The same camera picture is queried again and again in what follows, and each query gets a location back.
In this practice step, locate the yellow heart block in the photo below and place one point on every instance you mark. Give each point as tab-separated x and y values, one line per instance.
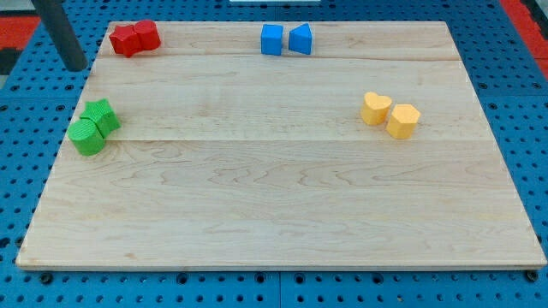
375	108

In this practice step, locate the yellow hexagon block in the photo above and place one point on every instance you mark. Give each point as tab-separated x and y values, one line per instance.
402	122

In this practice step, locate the light wooden board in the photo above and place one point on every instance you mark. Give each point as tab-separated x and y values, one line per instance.
228	159

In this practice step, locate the blue cube block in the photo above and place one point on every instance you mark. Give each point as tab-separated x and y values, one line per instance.
271	39

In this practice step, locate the blue triangular prism block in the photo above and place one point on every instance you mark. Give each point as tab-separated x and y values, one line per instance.
301	39

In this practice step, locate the red cylinder block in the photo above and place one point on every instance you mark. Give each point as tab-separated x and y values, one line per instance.
148	35

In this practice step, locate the green star block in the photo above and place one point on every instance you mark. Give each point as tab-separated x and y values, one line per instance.
102	115

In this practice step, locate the green cylinder block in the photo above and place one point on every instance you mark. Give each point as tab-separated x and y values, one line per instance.
86	137

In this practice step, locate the red star block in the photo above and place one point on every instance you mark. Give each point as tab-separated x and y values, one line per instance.
125	40

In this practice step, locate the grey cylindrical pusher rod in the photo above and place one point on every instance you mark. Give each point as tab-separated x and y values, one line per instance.
62	34

